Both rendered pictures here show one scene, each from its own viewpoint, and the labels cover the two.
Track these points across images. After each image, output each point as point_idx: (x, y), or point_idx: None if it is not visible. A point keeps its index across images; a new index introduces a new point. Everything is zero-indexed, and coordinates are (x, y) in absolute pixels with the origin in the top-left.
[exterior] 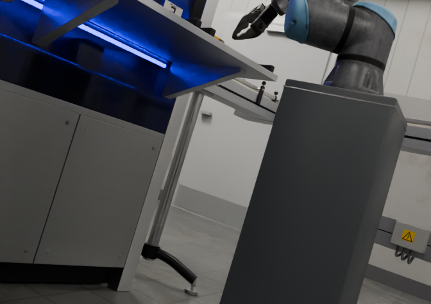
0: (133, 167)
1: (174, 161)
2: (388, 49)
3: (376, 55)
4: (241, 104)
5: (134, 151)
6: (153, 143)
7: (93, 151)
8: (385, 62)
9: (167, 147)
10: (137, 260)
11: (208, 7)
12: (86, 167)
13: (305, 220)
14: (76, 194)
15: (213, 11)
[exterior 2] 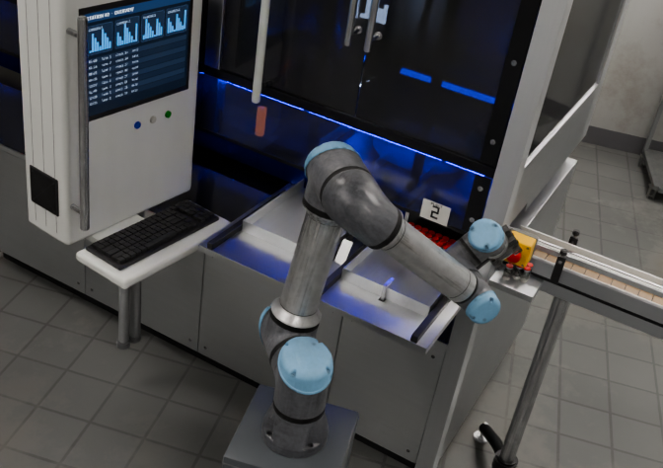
0: (409, 369)
1: (528, 371)
2: (288, 402)
3: (276, 404)
4: (636, 327)
5: (408, 352)
6: (432, 351)
7: (363, 342)
8: (288, 414)
9: (452, 359)
10: (431, 464)
11: (492, 202)
12: (358, 354)
13: None
14: (352, 375)
15: (504, 207)
